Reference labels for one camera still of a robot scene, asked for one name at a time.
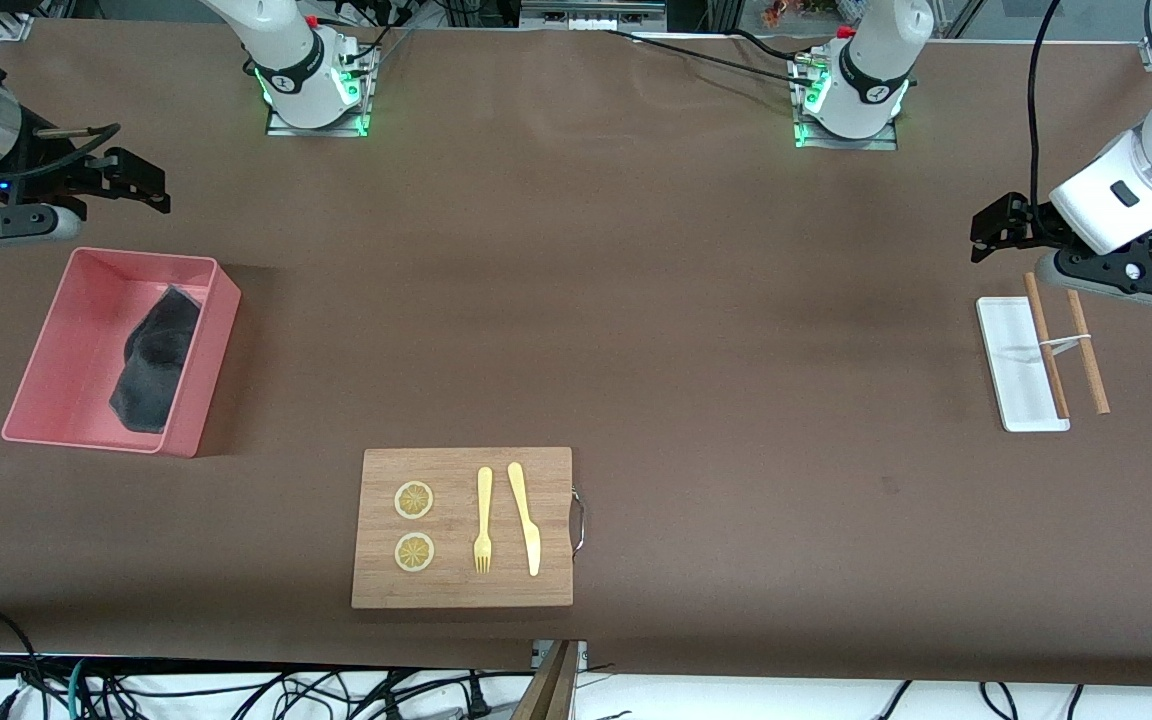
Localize grey cloth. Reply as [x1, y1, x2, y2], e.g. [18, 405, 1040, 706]
[108, 285, 203, 435]

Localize white rectangular tray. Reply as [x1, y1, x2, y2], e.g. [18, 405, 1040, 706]
[976, 296, 1072, 433]

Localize pink plastic bin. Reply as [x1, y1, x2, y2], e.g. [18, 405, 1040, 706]
[2, 248, 244, 458]

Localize brown table cover sheet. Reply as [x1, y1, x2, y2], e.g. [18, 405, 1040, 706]
[0, 18, 1152, 689]

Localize yellow plastic fork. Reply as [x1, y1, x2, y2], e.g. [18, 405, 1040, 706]
[473, 466, 494, 574]

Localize silver metal box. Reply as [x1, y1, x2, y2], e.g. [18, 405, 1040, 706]
[519, 0, 669, 31]

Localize wooden cutting board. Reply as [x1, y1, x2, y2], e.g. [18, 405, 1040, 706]
[351, 447, 574, 609]

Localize yellow plastic knife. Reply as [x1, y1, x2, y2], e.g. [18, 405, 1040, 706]
[507, 461, 542, 578]

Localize wooden plank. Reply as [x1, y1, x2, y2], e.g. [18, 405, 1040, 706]
[509, 640, 582, 720]

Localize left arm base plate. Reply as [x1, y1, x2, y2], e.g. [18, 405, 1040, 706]
[794, 120, 899, 151]

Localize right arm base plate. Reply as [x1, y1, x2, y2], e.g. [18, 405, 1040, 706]
[266, 105, 372, 138]

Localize long black table cable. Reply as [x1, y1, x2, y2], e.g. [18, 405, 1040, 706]
[576, 27, 817, 89]

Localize small metal bracket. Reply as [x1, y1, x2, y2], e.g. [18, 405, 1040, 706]
[531, 640, 589, 673]

